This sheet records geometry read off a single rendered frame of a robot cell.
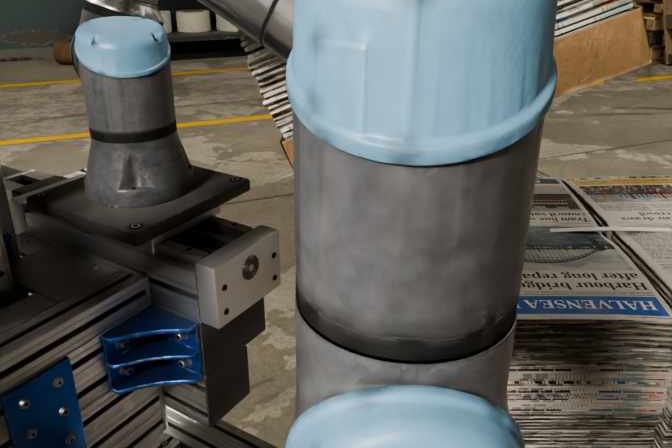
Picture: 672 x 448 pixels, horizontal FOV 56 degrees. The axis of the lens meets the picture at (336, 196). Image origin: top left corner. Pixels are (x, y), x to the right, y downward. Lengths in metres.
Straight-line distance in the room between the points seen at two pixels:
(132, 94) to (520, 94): 0.72
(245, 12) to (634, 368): 0.52
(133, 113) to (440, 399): 0.71
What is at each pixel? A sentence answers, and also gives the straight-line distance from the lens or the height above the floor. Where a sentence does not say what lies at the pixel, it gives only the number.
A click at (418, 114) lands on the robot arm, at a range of 0.16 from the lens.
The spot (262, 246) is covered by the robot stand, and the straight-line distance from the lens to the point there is 0.86.
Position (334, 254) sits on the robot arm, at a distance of 0.18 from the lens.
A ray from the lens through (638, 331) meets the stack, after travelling 0.66.
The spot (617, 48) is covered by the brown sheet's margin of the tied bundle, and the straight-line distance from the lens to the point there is 0.52.
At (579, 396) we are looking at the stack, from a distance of 0.69.
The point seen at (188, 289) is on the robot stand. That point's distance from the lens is 0.85.
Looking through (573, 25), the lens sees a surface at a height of 1.09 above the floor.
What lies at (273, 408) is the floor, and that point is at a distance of 1.76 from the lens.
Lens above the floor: 1.16
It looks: 23 degrees down
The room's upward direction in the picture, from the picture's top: straight up
